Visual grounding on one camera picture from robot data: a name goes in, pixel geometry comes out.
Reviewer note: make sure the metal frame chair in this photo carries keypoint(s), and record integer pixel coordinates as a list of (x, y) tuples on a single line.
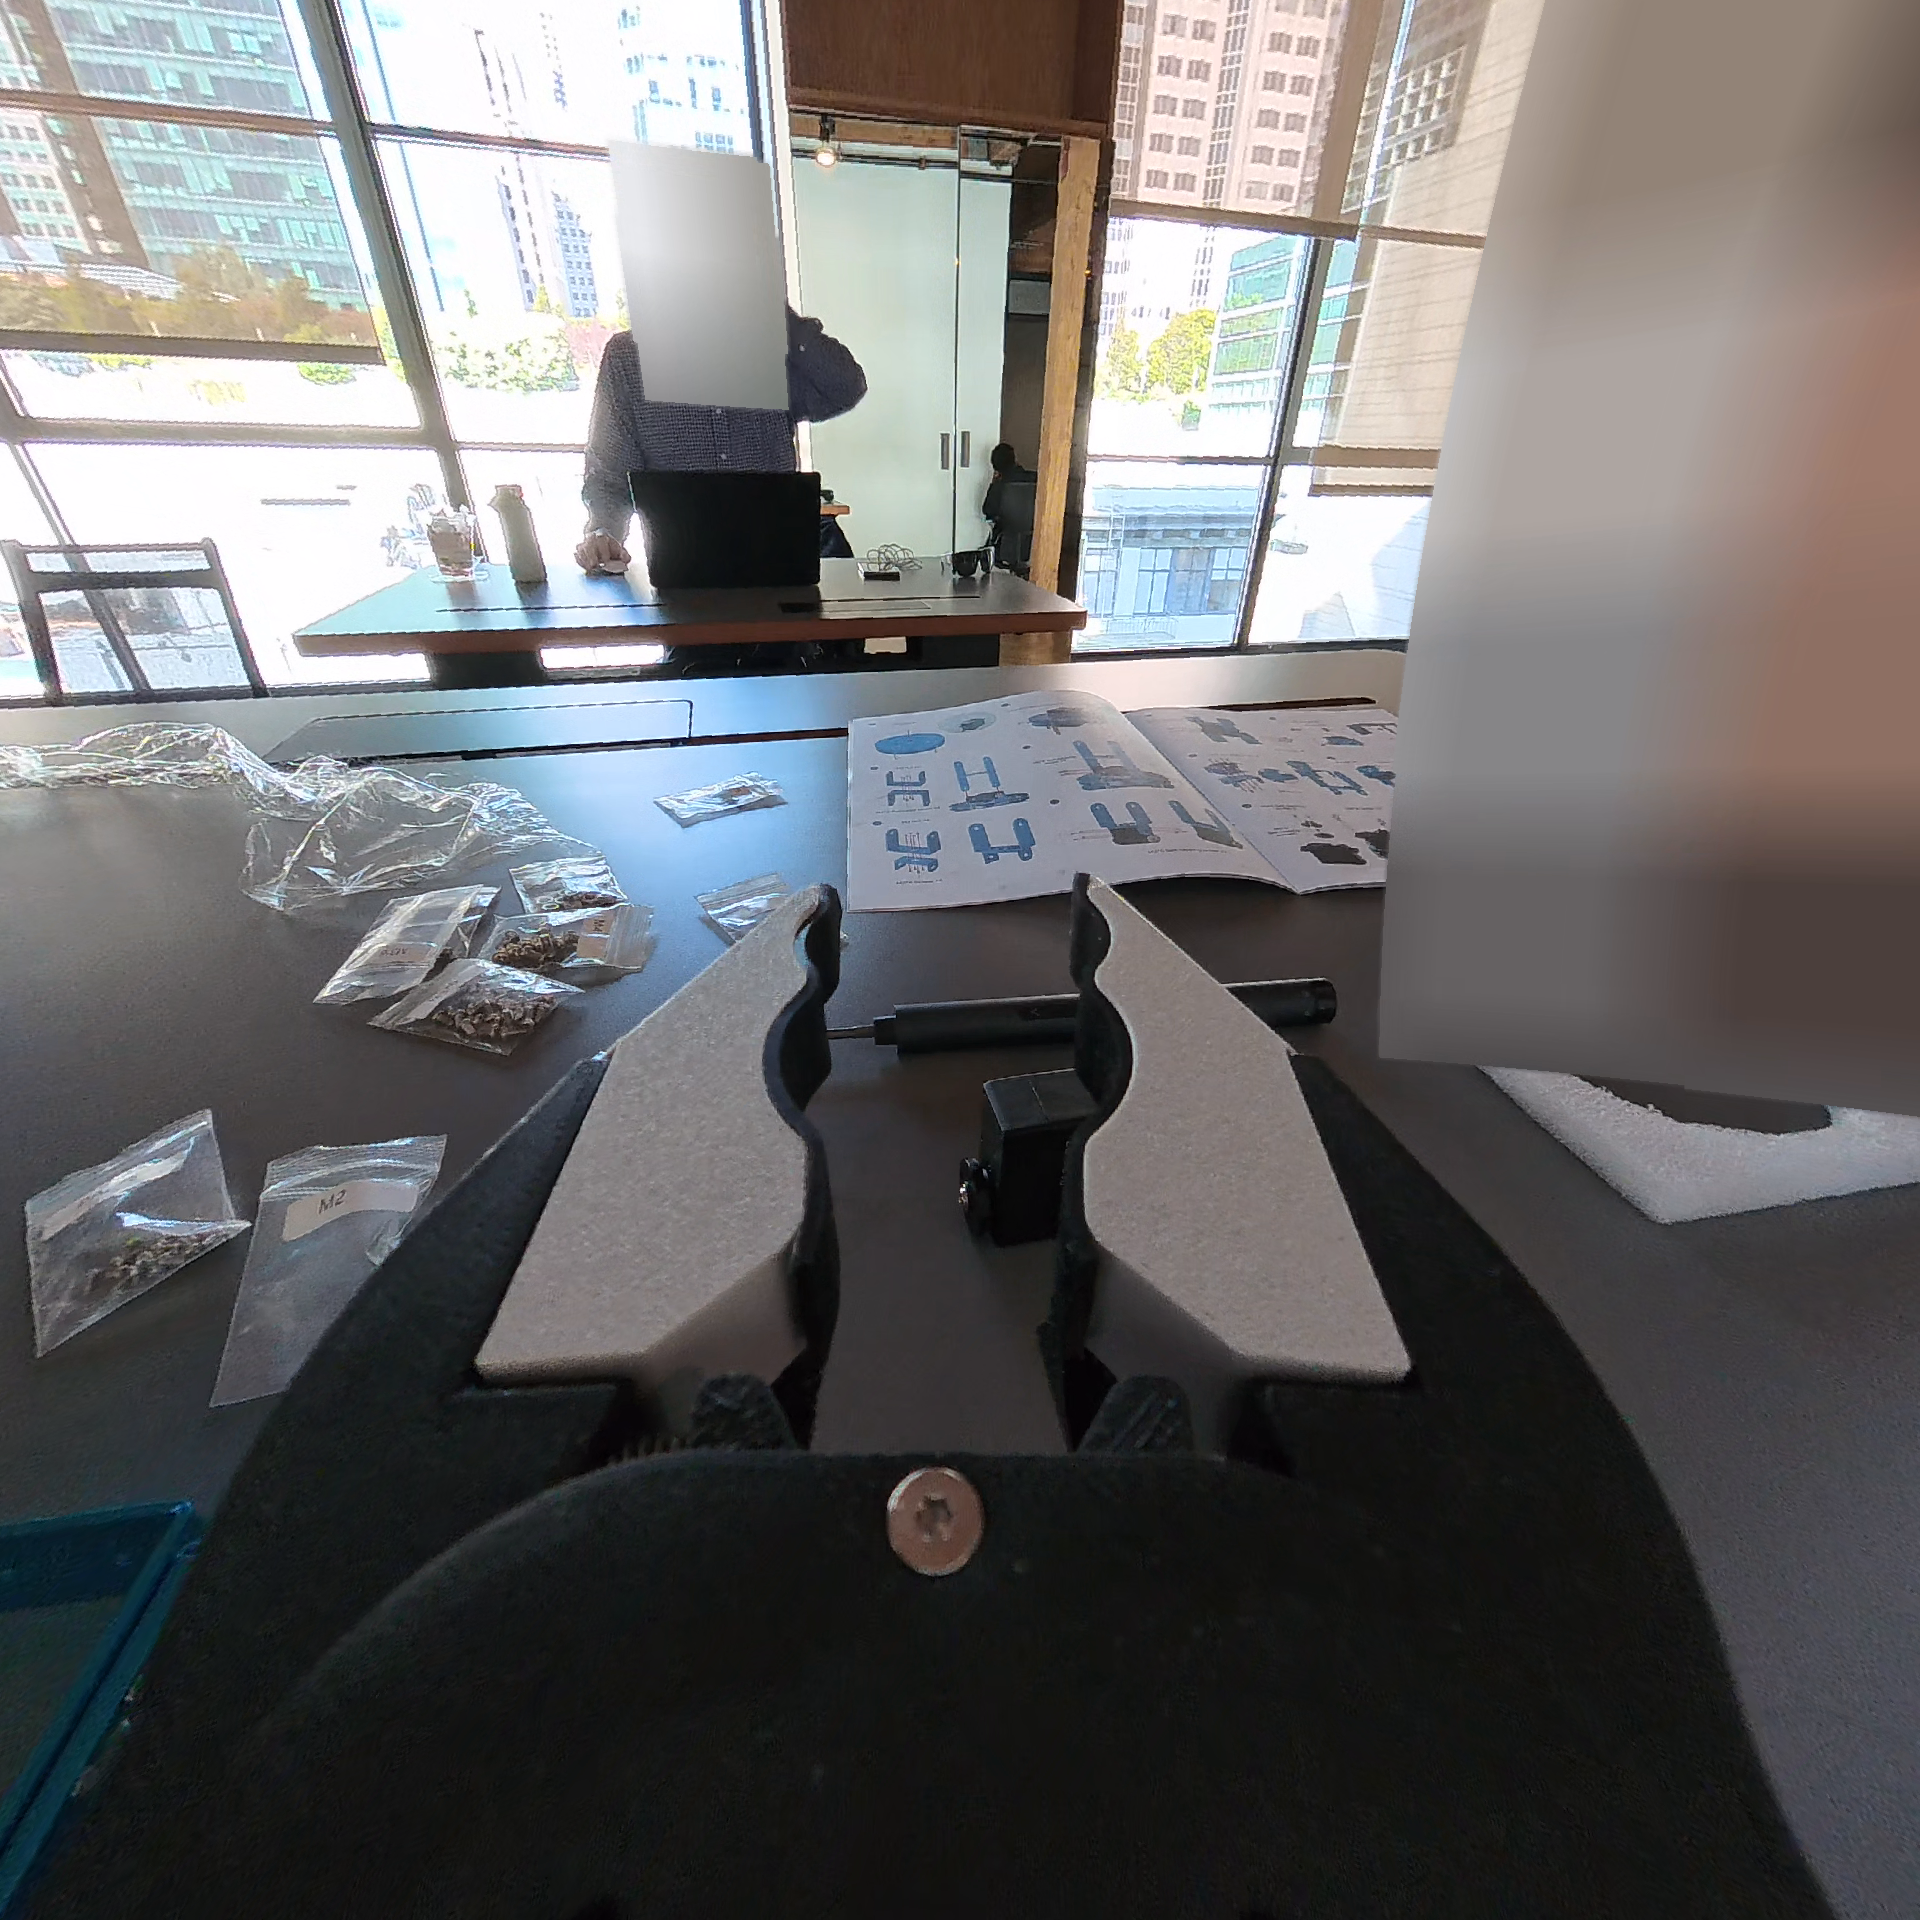
[(120, 550)]

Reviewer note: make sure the large window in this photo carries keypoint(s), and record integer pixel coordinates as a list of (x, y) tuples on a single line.
[(1245, 375), (224, 226)]

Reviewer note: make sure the white bottle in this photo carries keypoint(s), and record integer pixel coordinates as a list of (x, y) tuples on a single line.
[(525, 540)]

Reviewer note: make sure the black laptop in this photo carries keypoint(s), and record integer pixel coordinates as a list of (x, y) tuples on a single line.
[(720, 527)]

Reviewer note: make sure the blue box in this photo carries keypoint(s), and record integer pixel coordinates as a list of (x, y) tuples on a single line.
[(91, 1532)]

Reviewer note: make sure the dark desk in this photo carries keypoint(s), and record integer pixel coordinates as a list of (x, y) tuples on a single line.
[(134, 961)]

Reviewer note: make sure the spread of screw packets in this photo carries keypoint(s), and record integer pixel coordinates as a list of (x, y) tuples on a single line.
[(480, 1007)]

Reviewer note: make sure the crumpled clear plastic wrap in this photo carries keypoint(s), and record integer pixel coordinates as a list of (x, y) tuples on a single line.
[(374, 841)]

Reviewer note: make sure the white foam pad with hole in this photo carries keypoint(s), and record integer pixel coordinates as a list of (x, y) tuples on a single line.
[(1694, 1172)]

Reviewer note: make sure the instruction booklet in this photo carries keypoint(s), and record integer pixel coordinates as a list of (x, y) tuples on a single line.
[(1019, 780)]

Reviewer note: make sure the black servo motor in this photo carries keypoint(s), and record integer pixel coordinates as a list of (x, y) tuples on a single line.
[(1027, 1164)]

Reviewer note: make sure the wooden post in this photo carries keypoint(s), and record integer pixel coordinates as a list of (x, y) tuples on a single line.
[(1064, 375)]

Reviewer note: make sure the glass cup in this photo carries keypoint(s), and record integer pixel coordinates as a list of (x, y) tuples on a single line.
[(451, 548)]

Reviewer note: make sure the wooden edged desk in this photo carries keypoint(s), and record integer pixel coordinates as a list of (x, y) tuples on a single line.
[(600, 609)]

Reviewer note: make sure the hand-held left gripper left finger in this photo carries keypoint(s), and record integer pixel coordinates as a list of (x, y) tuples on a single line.
[(659, 1201)]

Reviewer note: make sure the frosted glass doors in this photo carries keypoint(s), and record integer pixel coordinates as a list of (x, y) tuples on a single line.
[(885, 332)]

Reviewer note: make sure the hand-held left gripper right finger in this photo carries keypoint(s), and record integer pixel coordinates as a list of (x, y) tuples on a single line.
[(1214, 1215)]

